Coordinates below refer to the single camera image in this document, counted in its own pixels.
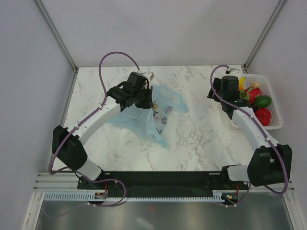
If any yellow fake banana bunch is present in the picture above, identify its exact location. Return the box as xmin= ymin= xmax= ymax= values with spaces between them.
xmin=238 ymin=77 xmax=245 ymax=91

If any light blue plastic bag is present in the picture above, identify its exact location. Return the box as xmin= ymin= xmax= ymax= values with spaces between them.
xmin=108 ymin=84 xmax=189 ymax=148

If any brown fake longan bunch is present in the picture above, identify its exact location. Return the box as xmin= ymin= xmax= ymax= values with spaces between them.
xmin=153 ymin=101 xmax=158 ymax=110

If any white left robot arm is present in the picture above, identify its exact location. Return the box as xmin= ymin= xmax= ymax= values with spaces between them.
xmin=52 ymin=72 xmax=154 ymax=189

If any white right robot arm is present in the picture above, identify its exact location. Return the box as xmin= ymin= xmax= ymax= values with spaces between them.
xmin=208 ymin=75 xmax=292 ymax=189

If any red fake dragon fruit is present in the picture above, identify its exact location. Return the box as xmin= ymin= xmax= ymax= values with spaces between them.
xmin=240 ymin=87 xmax=262 ymax=104

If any green fake mango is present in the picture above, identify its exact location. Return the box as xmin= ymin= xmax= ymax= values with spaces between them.
xmin=255 ymin=95 xmax=272 ymax=108

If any red fake apple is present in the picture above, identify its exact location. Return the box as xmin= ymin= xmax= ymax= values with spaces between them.
xmin=255 ymin=108 xmax=272 ymax=127

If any white plastic fruit basket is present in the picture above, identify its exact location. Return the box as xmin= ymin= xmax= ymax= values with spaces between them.
xmin=239 ymin=74 xmax=283 ymax=130

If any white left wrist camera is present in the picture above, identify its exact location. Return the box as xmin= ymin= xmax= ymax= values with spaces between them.
xmin=142 ymin=71 xmax=154 ymax=81

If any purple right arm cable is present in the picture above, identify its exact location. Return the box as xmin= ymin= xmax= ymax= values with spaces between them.
xmin=210 ymin=64 xmax=289 ymax=208

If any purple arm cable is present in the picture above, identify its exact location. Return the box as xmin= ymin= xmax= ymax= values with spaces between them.
xmin=47 ymin=51 xmax=141 ymax=207
xmin=210 ymin=64 xmax=289 ymax=208

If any right aluminium corner post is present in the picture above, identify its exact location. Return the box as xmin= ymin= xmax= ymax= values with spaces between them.
xmin=241 ymin=0 xmax=287 ymax=73

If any aluminium corner post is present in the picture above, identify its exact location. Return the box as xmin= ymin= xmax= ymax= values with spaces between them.
xmin=33 ymin=0 xmax=78 ymax=72
xmin=241 ymin=0 xmax=287 ymax=73

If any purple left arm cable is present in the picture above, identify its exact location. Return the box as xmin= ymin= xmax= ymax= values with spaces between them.
xmin=47 ymin=51 xmax=141 ymax=207

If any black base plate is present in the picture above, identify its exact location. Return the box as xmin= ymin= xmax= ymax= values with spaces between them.
xmin=76 ymin=170 xmax=248 ymax=198

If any white slotted cable duct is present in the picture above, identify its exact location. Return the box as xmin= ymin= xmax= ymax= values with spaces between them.
xmin=44 ymin=192 xmax=224 ymax=202

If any left aluminium corner post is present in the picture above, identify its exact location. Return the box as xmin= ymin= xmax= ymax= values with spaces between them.
xmin=33 ymin=0 xmax=78 ymax=72

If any aluminium frame rail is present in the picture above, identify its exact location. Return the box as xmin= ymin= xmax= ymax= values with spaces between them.
xmin=34 ymin=172 xmax=295 ymax=192

